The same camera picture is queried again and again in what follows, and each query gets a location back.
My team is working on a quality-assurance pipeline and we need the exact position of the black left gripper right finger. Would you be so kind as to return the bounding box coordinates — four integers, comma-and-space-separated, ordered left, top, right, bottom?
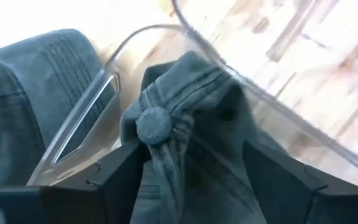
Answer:
242, 139, 358, 224

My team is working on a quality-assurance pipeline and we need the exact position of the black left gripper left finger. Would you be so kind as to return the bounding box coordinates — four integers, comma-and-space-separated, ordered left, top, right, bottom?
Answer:
39, 138, 152, 224

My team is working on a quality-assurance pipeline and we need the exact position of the dark grey cap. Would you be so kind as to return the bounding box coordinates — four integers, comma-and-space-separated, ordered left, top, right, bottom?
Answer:
0, 28, 117, 187
119, 50, 290, 224

